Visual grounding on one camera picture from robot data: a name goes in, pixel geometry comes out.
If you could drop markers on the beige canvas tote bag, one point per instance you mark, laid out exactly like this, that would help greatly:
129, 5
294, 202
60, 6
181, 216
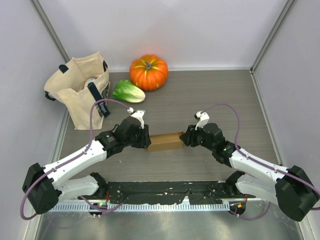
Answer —
78, 84

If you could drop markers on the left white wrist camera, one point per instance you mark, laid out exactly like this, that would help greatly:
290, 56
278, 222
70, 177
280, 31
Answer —
137, 114

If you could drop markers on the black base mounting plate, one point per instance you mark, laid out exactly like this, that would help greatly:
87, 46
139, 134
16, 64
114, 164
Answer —
167, 192

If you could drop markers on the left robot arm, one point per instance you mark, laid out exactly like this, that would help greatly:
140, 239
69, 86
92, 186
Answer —
45, 186

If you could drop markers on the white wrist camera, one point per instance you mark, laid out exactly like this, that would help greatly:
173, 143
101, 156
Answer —
137, 114
202, 119

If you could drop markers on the green lettuce head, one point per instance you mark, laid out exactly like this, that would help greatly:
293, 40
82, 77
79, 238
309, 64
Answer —
125, 90

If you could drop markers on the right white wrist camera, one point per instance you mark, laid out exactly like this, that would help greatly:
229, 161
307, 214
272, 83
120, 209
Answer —
202, 119

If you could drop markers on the brown cardboard paper box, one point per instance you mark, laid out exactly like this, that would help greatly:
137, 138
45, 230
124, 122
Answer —
166, 141

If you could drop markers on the orange pumpkin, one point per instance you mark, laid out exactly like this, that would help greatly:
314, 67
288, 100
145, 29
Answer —
149, 72

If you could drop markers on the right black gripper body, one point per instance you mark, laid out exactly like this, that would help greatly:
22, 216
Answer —
196, 137

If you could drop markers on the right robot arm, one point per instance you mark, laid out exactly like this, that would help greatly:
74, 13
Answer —
288, 188

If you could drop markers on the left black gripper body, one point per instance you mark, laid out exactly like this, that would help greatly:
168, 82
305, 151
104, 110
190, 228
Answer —
139, 139

